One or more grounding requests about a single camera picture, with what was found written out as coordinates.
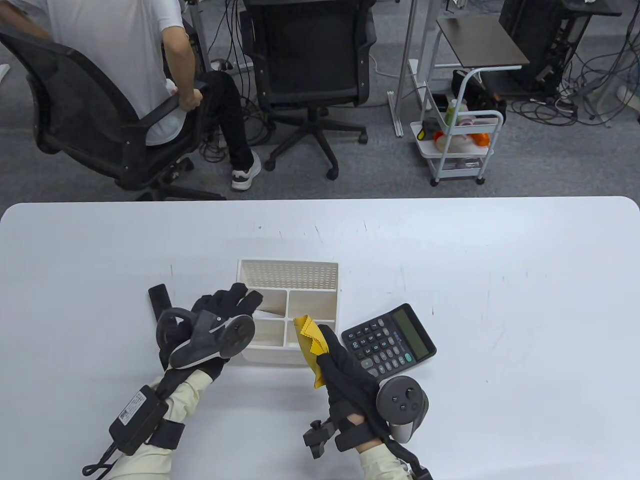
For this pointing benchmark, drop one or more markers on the black mesh office chair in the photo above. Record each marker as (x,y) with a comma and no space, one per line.
(75,115)
(310,50)

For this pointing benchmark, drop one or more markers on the black battery pack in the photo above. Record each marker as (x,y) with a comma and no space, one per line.
(137,420)

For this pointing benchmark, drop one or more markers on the black calculator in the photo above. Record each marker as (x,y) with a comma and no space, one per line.
(395,340)

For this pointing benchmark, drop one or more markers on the person's right hand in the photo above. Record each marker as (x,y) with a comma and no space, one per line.
(350,380)

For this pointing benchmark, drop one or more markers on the person's left hand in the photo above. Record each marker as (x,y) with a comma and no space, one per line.
(227,300)

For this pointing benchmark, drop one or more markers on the white wheeled utility cart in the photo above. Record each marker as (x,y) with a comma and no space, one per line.
(465,160)

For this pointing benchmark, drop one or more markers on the white plastic organizer basket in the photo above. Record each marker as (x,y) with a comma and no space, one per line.
(300,275)

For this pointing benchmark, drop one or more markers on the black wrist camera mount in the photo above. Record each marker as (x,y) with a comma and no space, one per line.
(320,437)

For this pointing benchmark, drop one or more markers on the black remote control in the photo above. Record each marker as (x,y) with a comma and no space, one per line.
(159,297)

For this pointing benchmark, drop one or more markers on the brown top side table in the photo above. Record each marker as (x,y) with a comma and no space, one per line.
(480,42)

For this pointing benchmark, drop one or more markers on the person's right forearm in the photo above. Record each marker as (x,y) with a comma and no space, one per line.
(382,462)

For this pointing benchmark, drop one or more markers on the yellow cleaning cloth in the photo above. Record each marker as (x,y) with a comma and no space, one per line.
(310,340)

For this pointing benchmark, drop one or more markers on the black equipment stand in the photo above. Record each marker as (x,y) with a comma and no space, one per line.
(535,40)

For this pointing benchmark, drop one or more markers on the orange object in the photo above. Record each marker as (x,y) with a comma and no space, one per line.
(479,138)

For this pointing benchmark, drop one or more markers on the white metal frame stand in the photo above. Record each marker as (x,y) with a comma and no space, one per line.
(407,65)

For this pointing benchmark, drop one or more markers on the green bottle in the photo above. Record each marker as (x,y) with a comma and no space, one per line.
(451,112)

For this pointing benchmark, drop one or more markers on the dark grey handheld controller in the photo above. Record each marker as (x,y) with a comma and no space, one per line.
(220,340)
(402,400)

